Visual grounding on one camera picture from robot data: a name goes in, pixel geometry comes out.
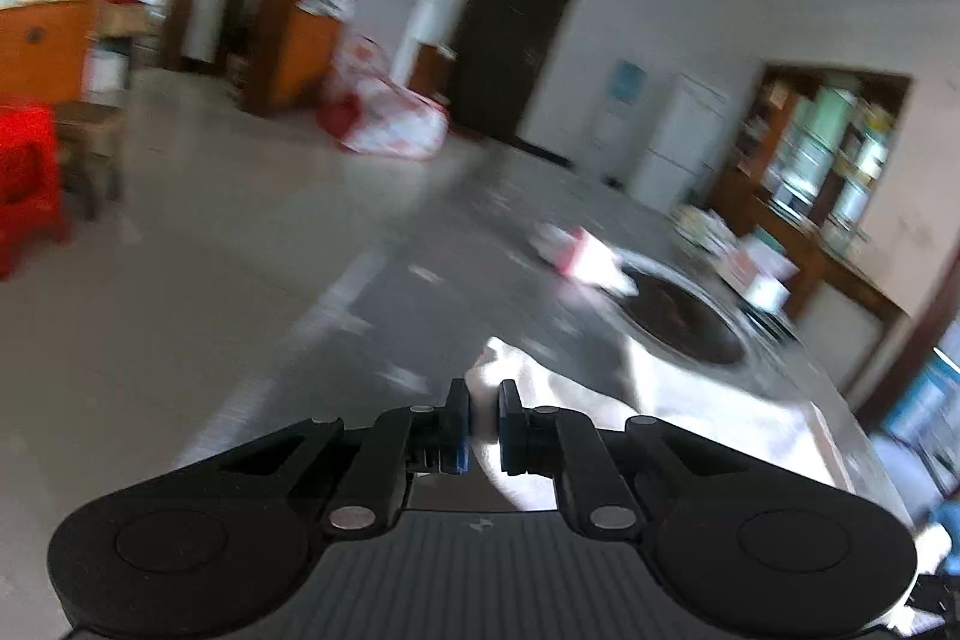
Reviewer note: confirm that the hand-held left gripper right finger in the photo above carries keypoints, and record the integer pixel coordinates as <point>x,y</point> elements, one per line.
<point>506,437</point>

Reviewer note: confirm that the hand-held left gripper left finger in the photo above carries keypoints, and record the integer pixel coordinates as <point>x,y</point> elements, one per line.
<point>459,437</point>

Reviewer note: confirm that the cream fleece garment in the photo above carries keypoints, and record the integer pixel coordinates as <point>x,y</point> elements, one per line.
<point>750,437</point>

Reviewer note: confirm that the small pink cloth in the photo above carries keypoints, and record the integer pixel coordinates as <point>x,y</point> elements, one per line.
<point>585,257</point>

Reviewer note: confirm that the round black hotplate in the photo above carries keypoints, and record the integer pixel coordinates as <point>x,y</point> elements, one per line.
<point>675,317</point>

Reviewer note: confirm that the printed white bag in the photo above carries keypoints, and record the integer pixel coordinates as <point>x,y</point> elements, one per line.
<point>701,227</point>

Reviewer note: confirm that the pink white tissue box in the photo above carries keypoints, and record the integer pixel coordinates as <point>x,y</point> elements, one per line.
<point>757,276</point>

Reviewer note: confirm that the white water dispenser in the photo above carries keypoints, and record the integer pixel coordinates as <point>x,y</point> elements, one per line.
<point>607,138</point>

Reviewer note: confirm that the red white floral bag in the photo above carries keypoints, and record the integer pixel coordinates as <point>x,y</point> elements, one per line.
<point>390,123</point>

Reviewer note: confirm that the white refrigerator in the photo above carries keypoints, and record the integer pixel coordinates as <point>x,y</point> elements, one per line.
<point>675,145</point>

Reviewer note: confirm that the small wooden cabinet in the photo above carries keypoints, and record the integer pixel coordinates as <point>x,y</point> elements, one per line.
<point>431,74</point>

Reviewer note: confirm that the wooden display cabinet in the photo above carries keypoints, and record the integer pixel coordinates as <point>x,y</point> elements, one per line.
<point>750,160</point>

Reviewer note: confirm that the dark wooden door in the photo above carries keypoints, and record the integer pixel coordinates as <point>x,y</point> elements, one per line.
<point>510,48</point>

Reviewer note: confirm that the small blue cabinet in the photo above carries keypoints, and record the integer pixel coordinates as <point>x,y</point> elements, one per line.
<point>930,392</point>

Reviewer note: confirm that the small wooden stool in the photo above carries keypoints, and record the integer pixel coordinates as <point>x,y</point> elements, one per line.
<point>90,123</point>

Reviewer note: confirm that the red plastic stool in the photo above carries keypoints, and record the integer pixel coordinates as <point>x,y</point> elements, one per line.
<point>26,175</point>

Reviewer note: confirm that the white storage box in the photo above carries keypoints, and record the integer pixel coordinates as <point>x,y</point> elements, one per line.
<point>105,66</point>

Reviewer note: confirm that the dark wooden door frame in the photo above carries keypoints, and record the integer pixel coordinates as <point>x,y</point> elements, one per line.
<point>915,325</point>

